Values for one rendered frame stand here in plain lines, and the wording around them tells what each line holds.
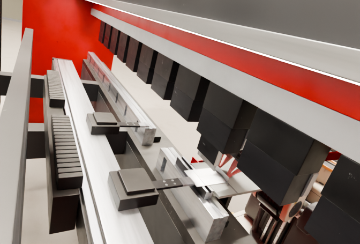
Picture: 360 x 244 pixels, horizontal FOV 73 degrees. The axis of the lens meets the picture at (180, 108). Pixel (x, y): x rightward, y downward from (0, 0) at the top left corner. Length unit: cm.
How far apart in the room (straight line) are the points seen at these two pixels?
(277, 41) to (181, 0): 32
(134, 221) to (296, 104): 46
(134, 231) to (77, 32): 229
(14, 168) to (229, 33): 32
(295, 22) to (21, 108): 33
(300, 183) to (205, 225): 34
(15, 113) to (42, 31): 242
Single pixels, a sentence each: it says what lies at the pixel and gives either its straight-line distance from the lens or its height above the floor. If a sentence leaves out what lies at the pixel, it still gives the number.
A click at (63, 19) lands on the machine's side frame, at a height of 123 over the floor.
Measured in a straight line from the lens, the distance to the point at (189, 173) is 86.
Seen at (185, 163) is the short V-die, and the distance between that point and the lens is 92.
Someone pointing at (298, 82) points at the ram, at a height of 141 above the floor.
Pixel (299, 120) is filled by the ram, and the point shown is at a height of 134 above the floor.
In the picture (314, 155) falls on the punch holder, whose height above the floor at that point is 129.
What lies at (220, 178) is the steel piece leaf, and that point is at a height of 100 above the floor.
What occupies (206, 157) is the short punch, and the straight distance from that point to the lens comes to 80.
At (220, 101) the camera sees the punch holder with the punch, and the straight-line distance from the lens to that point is 70.
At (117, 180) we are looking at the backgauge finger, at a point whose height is 102.
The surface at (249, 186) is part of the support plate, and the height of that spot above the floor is 100.
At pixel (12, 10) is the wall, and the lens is 1144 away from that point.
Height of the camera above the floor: 146
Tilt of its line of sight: 19 degrees down
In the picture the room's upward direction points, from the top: 15 degrees clockwise
